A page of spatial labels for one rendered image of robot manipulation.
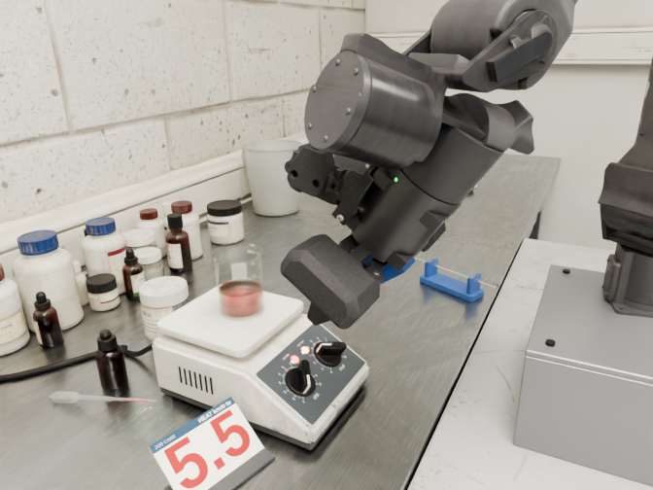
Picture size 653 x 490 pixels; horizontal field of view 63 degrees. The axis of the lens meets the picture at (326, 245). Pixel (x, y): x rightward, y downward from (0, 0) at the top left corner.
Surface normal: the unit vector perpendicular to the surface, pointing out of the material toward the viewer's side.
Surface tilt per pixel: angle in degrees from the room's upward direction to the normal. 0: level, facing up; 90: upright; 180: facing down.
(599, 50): 90
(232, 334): 0
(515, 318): 0
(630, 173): 100
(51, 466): 0
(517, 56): 91
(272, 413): 90
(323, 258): 35
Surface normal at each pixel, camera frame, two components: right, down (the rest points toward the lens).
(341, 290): 0.00, -0.25
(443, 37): -0.88, 0.11
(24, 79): 0.89, 0.14
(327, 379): 0.42, -0.73
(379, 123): 0.43, 0.45
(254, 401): -0.48, 0.33
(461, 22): -0.80, -0.23
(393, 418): -0.02, -0.93
